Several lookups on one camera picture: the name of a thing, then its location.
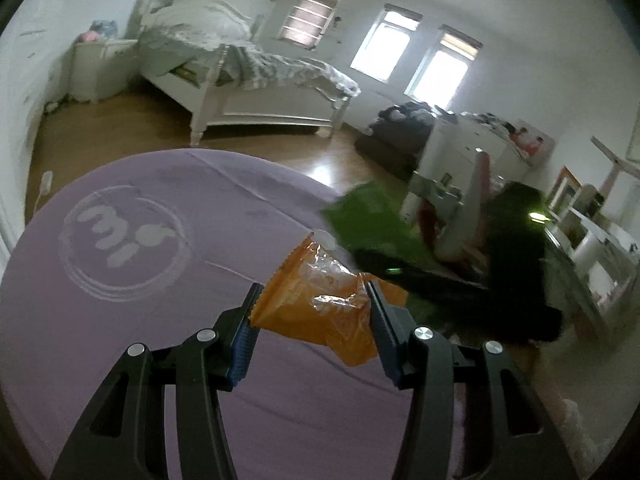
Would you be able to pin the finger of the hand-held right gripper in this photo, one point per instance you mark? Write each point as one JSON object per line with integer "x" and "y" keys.
{"x": 430, "y": 280}

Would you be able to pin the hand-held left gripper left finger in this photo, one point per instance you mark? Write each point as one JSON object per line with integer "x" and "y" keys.
{"x": 242, "y": 350}

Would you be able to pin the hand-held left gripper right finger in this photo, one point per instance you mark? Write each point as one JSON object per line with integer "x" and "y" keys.
{"x": 382, "y": 330}

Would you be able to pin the orange snack wrapper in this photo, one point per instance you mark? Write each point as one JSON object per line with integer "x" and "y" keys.
{"x": 295, "y": 305}

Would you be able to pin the green snack packet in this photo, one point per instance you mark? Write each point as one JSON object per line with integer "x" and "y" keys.
{"x": 380, "y": 220}

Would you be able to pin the white cluttered desk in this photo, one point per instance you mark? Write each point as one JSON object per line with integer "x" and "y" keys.
{"x": 600, "y": 255}

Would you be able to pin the white and red poster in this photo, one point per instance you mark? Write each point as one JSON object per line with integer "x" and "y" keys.
{"x": 530, "y": 142}

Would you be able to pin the white dresser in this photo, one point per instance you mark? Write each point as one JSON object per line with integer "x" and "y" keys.
{"x": 460, "y": 142}

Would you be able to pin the white desk stand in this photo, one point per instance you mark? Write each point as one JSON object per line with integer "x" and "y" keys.
{"x": 617, "y": 165}

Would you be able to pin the bright window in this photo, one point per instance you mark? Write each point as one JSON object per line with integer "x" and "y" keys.
{"x": 440, "y": 70}
{"x": 382, "y": 45}

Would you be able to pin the grey patterned duvet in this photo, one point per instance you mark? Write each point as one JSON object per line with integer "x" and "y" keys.
{"x": 290, "y": 67}

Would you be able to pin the window with striped blind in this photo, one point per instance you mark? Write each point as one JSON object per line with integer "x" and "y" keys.
{"x": 310, "y": 12}

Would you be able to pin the white nightstand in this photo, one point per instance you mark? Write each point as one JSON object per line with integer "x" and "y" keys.
{"x": 97, "y": 72}

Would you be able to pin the pink and blue soft toys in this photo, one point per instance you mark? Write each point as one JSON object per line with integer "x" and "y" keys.
{"x": 97, "y": 32}

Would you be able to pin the orange picture frame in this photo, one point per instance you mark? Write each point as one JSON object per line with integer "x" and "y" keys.
{"x": 562, "y": 187}

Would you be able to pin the floral wall picture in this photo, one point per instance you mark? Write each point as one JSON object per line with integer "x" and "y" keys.
{"x": 636, "y": 135}

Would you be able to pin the white bed frame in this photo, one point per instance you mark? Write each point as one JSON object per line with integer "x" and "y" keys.
{"x": 260, "y": 110}

